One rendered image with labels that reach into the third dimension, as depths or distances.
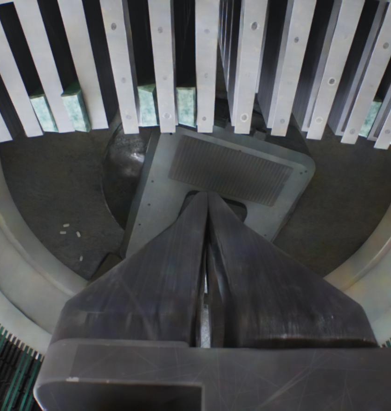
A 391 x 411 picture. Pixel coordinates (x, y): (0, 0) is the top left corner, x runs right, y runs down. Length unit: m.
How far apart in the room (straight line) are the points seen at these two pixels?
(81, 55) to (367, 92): 0.16
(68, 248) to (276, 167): 1.11
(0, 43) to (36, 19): 0.03
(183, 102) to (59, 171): 1.39
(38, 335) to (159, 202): 0.77
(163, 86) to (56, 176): 1.41
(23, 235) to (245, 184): 1.06
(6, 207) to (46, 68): 1.50
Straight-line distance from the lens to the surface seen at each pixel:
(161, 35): 0.21
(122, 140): 1.41
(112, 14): 0.21
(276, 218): 1.27
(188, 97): 0.22
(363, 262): 1.83
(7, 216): 1.72
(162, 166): 1.13
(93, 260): 1.88
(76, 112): 0.23
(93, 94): 0.23
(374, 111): 0.25
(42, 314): 1.81
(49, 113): 0.25
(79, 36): 0.23
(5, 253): 1.74
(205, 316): 0.91
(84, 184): 1.59
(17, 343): 1.57
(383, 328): 1.58
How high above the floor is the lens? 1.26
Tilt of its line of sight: 53 degrees down
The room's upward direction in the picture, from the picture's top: 178 degrees counter-clockwise
